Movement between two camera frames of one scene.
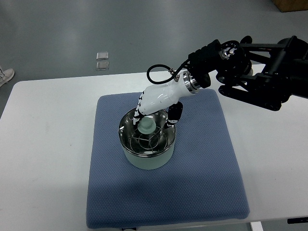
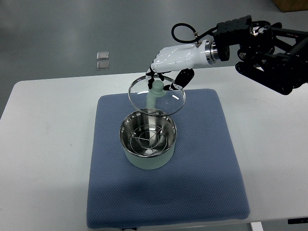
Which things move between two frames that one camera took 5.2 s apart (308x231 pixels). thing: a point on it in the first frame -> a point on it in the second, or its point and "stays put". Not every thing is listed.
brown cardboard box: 288,6 stays put
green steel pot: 151,151 stays put
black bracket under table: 298,220 stays put
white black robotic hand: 166,96 -> 182,59
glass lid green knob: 148,136 -> 156,101
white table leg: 257,226 stays put
